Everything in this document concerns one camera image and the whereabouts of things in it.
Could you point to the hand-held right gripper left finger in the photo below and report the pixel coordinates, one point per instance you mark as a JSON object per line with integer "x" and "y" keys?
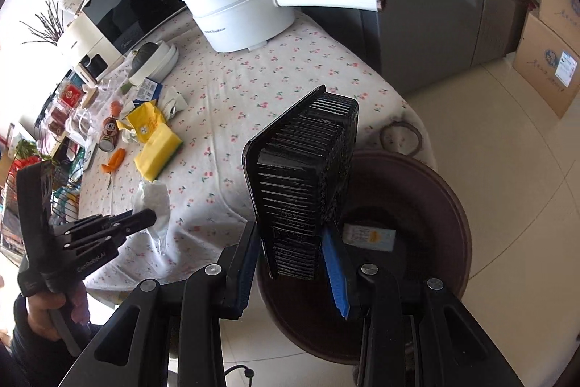
{"x": 243, "y": 278}

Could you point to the white electric cooking pot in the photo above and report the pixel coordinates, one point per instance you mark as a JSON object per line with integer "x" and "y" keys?
{"x": 240, "y": 17}

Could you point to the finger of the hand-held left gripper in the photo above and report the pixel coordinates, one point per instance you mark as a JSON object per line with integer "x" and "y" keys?
{"x": 93, "y": 243}
{"x": 131, "y": 220}

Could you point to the grey refrigerator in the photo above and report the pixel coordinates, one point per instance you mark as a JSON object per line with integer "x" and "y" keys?
{"x": 408, "y": 6}

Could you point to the glass teapot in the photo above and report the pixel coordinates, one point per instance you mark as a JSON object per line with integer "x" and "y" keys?
{"x": 88, "y": 115}

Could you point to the yellow sponge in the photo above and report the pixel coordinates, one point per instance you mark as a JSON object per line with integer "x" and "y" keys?
{"x": 158, "y": 153}

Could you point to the mandarin orange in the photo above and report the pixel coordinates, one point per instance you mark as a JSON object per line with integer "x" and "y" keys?
{"x": 117, "y": 107}

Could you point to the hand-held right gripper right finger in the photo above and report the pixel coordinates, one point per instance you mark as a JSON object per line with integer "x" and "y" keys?
{"x": 336, "y": 276}

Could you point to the cardboard box with label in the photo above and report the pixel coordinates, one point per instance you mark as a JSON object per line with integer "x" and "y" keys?
{"x": 543, "y": 65}

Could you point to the red snack packets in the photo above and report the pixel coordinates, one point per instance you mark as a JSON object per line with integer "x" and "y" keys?
{"x": 68, "y": 101}

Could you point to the person's left hand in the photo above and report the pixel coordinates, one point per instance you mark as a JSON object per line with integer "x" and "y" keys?
{"x": 43, "y": 312}

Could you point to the yellow plastic bag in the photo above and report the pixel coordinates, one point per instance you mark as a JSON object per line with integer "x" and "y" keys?
{"x": 145, "y": 122}

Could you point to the brown plastic basin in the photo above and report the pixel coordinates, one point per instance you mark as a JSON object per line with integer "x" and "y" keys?
{"x": 408, "y": 205}

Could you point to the white crumpled wrapper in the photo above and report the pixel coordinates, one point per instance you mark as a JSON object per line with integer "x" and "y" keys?
{"x": 174, "y": 101}

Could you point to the person's left forearm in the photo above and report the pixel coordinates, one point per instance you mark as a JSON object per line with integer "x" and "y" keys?
{"x": 25, "y": 357}

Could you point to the dark blue carton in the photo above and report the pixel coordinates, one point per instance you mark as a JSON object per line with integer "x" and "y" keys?
{"x": 148, "y": 90}

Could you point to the black plastic food tray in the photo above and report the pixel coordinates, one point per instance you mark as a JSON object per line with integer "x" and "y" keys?
{"x": 294, "y": 169}

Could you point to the dried branches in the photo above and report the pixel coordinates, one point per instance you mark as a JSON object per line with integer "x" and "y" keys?
{"x": 45, "y": 24}

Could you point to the white kitchen appliance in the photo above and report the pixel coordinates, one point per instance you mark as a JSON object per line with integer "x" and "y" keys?
{"x": 90, "y": 47}

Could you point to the cherry print tablecloth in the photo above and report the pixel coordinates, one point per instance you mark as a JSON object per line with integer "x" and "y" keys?
{"x": 253, "y": 97}

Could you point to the white crumpled tissue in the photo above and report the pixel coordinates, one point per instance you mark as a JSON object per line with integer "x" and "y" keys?
{"x": 152, "y": 201}

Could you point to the white ceramic bowl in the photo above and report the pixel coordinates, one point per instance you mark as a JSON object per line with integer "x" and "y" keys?
{"x": 158, "y": 63}

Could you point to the dark green squash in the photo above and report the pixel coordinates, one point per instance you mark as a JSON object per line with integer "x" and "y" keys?
{"x": 144, "y": 54}

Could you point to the red cartoon drink can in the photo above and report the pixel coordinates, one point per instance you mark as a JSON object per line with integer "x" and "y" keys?
{"x": 110, "y": 135}

